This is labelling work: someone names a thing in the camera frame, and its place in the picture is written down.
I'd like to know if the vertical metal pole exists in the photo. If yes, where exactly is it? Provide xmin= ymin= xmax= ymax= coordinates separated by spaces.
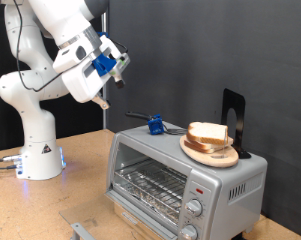
xmin=101 ymin=12 xmax=109 ymax=130

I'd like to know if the wire oven rack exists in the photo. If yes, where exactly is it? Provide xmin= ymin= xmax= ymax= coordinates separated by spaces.
xmin=113 ymin=159 xmax=188 ymax=221

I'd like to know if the black metal bookend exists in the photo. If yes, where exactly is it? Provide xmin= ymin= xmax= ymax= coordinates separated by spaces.
xmin=220 ymin=88 xmax=253 ymax=160

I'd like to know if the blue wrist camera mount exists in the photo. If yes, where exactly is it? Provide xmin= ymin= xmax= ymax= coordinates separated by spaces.
xmin=91 ymin=53 xmax=118 ymax=78

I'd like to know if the thin metal pin on board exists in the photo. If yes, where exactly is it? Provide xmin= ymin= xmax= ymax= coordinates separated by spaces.
xmin=211 ymin=128 xmax=228 ymax=159

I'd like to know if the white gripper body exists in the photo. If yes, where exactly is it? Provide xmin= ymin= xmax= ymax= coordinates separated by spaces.
xmin=52 ymin=34 xmax=131 ymax=104

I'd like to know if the thick white bread slice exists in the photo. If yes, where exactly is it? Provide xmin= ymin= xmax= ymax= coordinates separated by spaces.
xmin=187 ymin=121 xmax=230 ymax=146

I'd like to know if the metal spatula with blue block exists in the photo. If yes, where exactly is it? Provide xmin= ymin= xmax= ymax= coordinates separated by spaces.
xmin=124 ymin=110 xmax=188 ymax=136

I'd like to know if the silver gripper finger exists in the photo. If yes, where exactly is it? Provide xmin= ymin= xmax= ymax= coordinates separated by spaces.
xmin=91 ymin=94 xmax=111 ymax=110
xmin=111 ymin=68 xmax=126 ymax=89

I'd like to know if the glass oven door with handle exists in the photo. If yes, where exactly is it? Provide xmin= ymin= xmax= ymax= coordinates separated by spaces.
xmin=59 ymin=189 xmax=181 ymax=240

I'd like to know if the round wooden board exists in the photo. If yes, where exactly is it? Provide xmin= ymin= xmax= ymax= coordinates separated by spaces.
xmin=179 ymin=133 xmax=240 ymax=169

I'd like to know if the silver toaster oven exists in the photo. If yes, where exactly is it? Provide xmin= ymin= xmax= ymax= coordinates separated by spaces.
xmin=104 ymin=121 xmax=268 ymax=240

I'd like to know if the base cable with silver connector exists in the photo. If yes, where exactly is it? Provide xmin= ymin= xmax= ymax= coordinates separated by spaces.
xmin=0 ymin=154 xmax=23 ymax=163

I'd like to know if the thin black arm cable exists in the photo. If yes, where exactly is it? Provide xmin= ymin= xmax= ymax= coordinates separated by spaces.
xmin=12 ymin=0 xmax=129 ymax=93

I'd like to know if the silver oven knob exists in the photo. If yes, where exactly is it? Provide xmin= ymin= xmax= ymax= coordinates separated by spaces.
xmin=180 ymin=223 xmax=199 ymax=240
xmin=184 ymin=198 xmax=204 ymax=218

